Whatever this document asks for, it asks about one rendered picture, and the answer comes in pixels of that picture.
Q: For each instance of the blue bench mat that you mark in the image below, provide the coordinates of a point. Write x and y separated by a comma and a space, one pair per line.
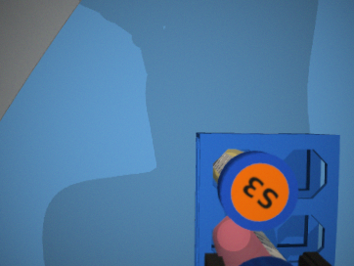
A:
98, 149

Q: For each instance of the blue tube rack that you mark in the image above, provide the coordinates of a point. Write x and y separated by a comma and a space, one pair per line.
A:
293, 237

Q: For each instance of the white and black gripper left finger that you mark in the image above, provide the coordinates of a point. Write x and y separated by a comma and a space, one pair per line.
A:
212, 259

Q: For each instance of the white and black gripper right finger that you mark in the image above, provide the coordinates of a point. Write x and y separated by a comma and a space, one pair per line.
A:
312, 258

